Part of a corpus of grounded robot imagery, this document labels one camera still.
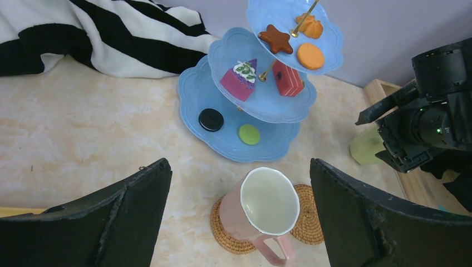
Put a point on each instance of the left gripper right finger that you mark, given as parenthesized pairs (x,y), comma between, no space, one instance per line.
(365,226)

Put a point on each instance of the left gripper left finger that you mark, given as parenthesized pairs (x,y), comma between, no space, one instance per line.
(114,226)

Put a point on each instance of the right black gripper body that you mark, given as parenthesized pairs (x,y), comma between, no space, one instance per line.
(429,115)

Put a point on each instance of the woven round coaster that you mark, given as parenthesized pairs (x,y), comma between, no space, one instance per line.
(307,228)

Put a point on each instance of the green mug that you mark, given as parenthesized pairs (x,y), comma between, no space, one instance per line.
(366,145)

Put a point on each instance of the pink mug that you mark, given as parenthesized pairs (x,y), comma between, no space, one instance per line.
(262,209)

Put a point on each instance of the black macaron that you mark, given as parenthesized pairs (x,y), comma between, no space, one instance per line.
(211,120)

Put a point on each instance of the red striped cake slice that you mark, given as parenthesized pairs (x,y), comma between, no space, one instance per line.
(288,80)

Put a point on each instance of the green macaron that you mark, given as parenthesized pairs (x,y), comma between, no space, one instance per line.
(249,134)

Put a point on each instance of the orange flower cookie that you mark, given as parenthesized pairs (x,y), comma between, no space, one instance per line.
(311,27)

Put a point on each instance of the brown star cookie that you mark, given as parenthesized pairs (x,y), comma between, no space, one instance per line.
(276,40)

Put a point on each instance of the blue three-tier cake stand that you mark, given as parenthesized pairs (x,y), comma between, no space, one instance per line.
(276,117)

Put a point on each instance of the purple triangular cake slice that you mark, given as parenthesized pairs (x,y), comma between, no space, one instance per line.
(240,80)

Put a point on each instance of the yellow plastic tray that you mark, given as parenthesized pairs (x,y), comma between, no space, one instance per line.
(14,211)

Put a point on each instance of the black white striped cloth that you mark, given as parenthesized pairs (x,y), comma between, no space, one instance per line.
(127,39)

